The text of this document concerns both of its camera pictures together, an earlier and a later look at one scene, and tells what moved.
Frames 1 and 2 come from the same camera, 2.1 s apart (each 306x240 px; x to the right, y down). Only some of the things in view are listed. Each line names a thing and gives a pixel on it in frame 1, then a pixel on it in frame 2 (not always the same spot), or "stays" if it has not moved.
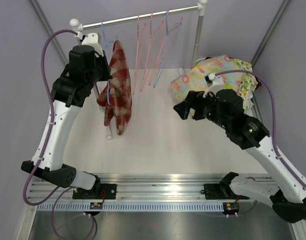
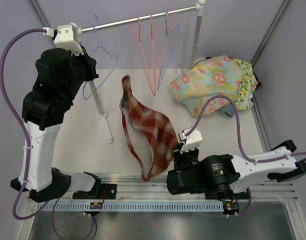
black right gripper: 196,101 to 179,156
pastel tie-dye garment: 194,80 stays
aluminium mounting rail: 143,188 stays
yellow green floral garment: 248,84 stays
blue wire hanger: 107,44 to 93,54
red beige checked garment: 116,96 to 153,133
